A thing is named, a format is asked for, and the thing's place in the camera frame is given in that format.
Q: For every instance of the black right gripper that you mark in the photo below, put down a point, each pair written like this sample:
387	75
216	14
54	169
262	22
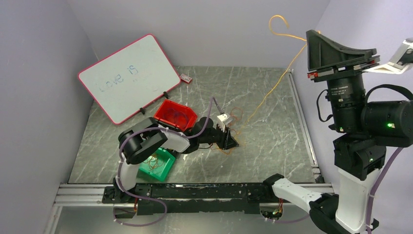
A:
321	51

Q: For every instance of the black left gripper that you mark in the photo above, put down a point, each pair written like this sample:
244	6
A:
227	142

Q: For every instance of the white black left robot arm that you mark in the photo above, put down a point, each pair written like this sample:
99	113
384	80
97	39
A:
139	142

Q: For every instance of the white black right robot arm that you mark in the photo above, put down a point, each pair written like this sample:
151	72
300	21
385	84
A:
372	134

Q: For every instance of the red plastic bin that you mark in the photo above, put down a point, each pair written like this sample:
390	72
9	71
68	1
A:
176	115

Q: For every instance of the green plastic bin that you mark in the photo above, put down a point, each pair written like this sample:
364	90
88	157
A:
158	165

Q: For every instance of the small red white box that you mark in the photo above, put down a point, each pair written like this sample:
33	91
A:
186	79

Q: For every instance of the pink framed whiteboard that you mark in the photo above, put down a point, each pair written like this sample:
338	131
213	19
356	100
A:
130	79

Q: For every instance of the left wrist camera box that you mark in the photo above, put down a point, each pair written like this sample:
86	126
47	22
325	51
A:
223	120

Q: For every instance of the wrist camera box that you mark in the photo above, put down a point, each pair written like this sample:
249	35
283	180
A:
223	120
400	62

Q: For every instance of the aluminium table edge rail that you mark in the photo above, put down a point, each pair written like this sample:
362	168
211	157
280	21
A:
316	172

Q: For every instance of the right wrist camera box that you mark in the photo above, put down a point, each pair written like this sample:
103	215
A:
400	62

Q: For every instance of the black base frame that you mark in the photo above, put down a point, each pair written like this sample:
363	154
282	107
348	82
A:
192	198

